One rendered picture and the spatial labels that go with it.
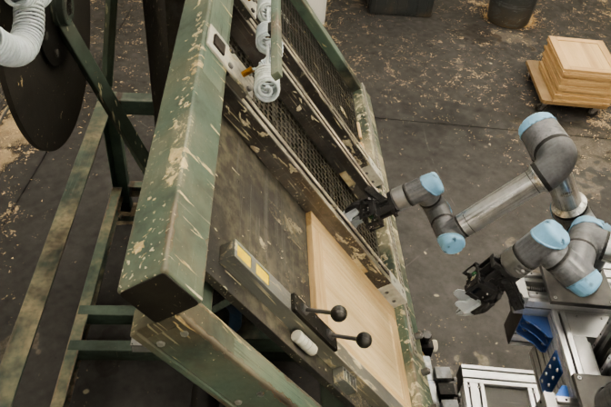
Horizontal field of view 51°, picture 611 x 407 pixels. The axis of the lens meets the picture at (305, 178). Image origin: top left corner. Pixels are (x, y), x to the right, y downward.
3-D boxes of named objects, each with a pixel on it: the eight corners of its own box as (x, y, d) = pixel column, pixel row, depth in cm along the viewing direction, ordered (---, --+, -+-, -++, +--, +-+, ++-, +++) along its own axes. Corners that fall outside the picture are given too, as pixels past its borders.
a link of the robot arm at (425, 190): (447, 198, 200) (436, 183, 195) (415, 213, 204) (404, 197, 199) (442, 181, 206) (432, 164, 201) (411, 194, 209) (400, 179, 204)
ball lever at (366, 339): (326, 344, 159) (371, 352, 150) (318, 337, 157) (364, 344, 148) (332, 331, 161) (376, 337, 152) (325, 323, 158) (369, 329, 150)
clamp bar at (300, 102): (375, 225, 259) (429, 201, 251) (190, -14, 191) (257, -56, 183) (372, 208, 266) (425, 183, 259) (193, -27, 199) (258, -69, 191)
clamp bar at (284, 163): (390, 314, 225) (454, 289, 218) (173, 64, 158) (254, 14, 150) (386, 292, 233) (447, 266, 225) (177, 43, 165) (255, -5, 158)
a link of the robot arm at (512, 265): (532, 252, 158) (539, 276, 152) (519, 262, 161) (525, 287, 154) (509, 238, 156) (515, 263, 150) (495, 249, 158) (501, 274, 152)
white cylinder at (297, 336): (290, 342, 149) (308, 358, 154) (301, 338, 148) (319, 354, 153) (290, 332, 151) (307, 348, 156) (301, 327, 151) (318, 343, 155)
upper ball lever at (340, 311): (301, 320, 152) (346, 326, 143) (292, 312, 150) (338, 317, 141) (306, 305, 154) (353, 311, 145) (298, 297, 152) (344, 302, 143)
